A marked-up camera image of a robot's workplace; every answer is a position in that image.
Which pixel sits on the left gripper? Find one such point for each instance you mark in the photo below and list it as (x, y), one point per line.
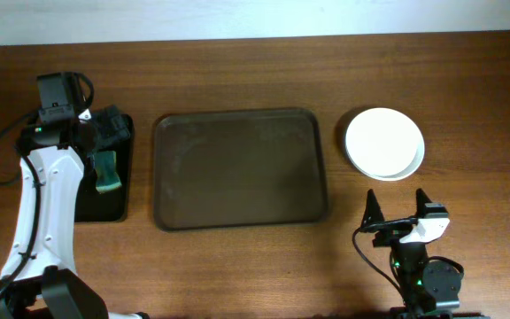
(105, 125)

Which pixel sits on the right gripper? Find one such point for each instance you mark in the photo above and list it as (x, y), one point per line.
(393, 226)

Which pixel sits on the white plate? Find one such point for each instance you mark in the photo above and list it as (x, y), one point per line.
(390, 178)
(381, 121)

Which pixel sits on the pale blue plate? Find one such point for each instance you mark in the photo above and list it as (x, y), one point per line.
(385, 154)

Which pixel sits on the white plate top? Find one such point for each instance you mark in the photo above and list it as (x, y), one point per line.
(381, 121)

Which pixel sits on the green and yellow sponge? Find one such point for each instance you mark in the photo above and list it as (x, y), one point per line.
(106, 169)

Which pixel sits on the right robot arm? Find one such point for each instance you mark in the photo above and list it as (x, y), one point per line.
(429, 286)

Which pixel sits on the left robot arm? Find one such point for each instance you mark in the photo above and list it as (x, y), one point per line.
(74, 167)

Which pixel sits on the black rectangular tray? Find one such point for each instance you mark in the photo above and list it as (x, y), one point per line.
(111, 206)

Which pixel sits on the brown plastic serving tray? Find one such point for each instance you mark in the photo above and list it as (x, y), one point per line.
(217, 170)

